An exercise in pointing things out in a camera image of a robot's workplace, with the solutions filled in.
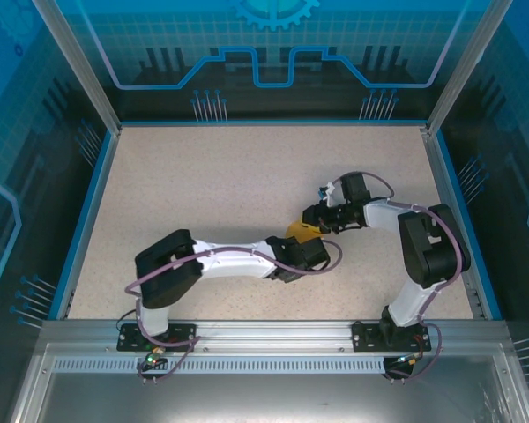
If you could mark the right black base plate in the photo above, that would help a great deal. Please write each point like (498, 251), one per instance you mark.
(363, 337)

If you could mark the steel sheet shelf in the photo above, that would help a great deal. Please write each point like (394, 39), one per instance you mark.
(264, 396)

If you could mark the aluminium frame post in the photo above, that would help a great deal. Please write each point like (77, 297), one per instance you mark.
(84, 75)
(458, 75)

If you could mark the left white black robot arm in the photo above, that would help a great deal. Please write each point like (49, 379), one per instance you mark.
(229, 262)

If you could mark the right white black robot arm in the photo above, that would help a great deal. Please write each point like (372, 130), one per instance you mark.
(432, 251)

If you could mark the aluminium mounting rail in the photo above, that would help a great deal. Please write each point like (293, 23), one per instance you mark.
(269, 335)

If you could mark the aluminium side rail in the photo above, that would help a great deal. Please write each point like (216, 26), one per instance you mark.
(449, 211)

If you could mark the orange cloth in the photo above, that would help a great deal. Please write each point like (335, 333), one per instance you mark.
(293, 227)

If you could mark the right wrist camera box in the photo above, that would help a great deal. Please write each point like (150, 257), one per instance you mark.
(328, 194)

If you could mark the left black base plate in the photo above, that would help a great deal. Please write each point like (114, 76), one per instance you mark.
(128, 339)

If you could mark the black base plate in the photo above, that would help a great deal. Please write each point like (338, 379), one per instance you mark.
(363, 337)
(128, 339)

